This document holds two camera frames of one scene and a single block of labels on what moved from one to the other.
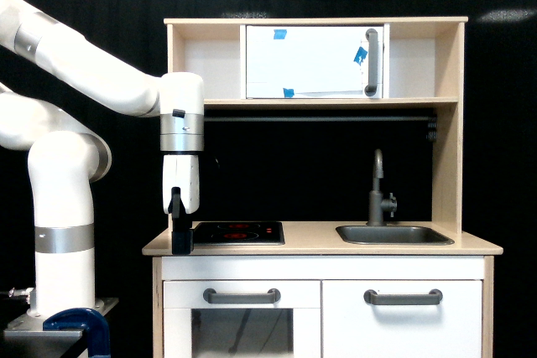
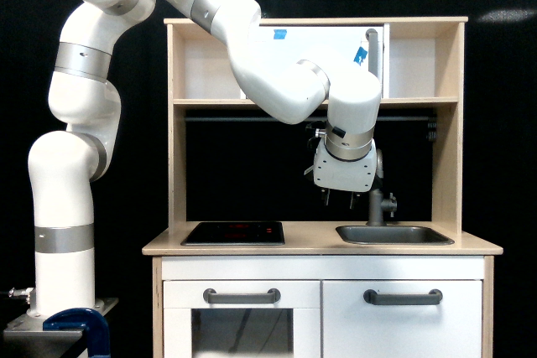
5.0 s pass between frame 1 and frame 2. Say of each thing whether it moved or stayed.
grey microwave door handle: stayed
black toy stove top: stayed
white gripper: moved
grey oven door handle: stayed
